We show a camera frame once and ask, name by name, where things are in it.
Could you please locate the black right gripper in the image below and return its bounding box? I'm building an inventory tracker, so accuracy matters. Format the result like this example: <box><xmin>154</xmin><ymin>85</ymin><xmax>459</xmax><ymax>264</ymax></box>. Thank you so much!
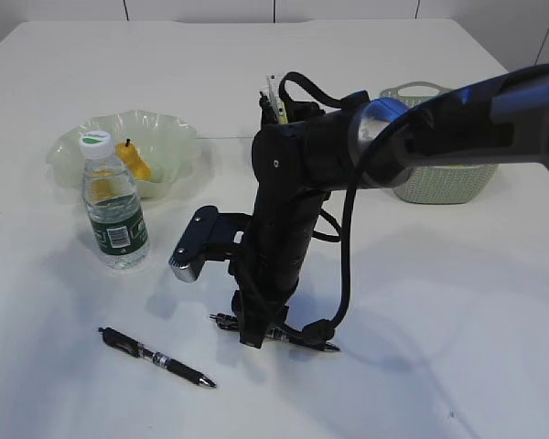
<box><xmin>226</xmin><ymin>246</ymin><xmax>302</xmax><ymax>348</ymax></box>

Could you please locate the black pen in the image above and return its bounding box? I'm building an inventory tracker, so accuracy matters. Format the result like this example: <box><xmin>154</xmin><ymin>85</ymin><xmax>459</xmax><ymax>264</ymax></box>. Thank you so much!
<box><xmin>209</xmin><ymin>313</ymin><xmax>340</xmax><ymax>352</ymax></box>
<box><xmin>259</xmin><ymin>91</ymin><xmax>278</xmax><ymax>125</ymax></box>
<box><xmin>98</xmin><ymin>327</ymin><xmax>218</xmax><ymax>390</ymax></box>

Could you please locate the clear water bottle green label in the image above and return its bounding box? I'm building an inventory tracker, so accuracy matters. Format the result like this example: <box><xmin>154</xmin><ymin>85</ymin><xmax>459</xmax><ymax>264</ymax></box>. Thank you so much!
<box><xmin>79</xmin><ymin>130</ymin><xmax>150</xmax><ymax>270</ymax></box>

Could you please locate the yellow pear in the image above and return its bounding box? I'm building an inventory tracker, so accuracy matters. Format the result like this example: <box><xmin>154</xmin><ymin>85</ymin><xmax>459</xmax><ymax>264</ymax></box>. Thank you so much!
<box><xmin>115</xmin><ymin>138</ymin><xmax>152</xmax><ymax>181</ymax></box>

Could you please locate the clear plastic ruler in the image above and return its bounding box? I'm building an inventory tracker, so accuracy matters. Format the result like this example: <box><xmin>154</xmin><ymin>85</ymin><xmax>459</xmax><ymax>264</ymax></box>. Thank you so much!
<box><xmin>266</xmin><ymin>73</ymin><xmax>285</xmax><ymax>114</ymax></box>

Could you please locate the yellow pen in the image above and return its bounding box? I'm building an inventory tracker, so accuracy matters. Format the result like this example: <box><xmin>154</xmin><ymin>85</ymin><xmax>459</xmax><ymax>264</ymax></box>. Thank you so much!
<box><xmin>276</xmin><ymin>105</ymin><xmax>288</xmax><ymax>124</ymax></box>

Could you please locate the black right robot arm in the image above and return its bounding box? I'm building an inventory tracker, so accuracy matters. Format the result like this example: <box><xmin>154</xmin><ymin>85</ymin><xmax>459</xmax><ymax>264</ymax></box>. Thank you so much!
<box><xmin>232</xmin><ymin>64</ymin><xmax>549</xmax><ymax>348</ymax></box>

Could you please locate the green ruffled glass plate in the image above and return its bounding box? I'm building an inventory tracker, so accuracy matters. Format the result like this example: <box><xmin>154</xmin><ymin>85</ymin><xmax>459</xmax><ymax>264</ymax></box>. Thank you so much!
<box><xmin>47</xmin><ymin>110</ymin><xmax>198</xmax><ymax>199</ymax></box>

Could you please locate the black square pen holder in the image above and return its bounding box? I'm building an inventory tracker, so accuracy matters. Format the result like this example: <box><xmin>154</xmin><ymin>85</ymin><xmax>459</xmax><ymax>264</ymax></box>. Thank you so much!
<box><xmin>286</xmin><ymin>102</ymin><xmax>325</xmax><ymax>123</ymax></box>

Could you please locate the green woven plastic basket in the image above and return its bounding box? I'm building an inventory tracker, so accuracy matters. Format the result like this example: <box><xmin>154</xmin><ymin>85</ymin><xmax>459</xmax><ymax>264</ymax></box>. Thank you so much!
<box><xmin>379</xmin><ymin>81</ymin><xmax>499</xmax><ymax>205</ymax></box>

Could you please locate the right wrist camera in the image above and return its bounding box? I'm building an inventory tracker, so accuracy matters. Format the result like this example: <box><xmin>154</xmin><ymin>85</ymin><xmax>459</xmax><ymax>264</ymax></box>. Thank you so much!
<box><xmin>168</xmin><ymin>205</ymin><xmax>251</xmax><ymax>283</ymax></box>

